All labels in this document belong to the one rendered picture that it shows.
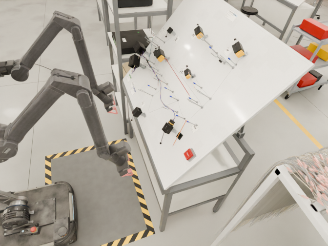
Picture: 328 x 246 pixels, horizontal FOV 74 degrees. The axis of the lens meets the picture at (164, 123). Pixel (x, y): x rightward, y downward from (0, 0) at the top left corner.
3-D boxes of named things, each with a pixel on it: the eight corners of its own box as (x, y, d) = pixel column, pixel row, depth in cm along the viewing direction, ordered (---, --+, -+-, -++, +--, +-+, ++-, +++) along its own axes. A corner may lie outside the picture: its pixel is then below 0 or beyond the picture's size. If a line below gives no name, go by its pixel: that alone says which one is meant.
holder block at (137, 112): (136, 120, 175) (127, 117, 169) (146, 110, 170) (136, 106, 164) (138, 125, 172) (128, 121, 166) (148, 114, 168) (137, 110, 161)
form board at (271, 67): (124, 80, 211) (122, 79, 210) (198, -17, 170) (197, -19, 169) (166, 190, 137) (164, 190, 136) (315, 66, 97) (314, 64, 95)
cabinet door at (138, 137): (142, 155, 208) (142, 128, 179) (128, 115, 242) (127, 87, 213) (144, 154, 208) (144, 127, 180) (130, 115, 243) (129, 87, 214)
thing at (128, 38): (118, 55, 202) (118, 49, 197) (111, 37, 224) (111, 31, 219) (153, 51, 211) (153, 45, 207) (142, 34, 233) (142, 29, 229)
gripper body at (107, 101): (112, 95, 154) (105, 89, 148) (114, 105, 147) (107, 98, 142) (104, 100, 155) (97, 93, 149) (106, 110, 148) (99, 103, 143)
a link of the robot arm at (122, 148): (96, 142, 108) (98, 156, 103) (116, 130, 107) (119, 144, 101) (111, 152, 117) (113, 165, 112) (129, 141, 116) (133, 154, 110)
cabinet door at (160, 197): (160, 211, 173) (164, 188, 145) (141, 155, 207) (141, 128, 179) (164, 210, 174) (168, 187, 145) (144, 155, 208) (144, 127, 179)
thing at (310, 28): (285, 101, 344) (328, 34, 266) (263, 82, 375) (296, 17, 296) (327, 89, 376) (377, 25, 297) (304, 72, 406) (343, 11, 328)
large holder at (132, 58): (149, 52, 189) (135, 44, 180) (146, 71, 185) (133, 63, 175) (144, 55, 194) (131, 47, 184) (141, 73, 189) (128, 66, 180)
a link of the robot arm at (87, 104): (71, 75, 79) (72, 94, 72) (87, 72, 80) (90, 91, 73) (96, 145, 111) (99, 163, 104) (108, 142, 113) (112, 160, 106)
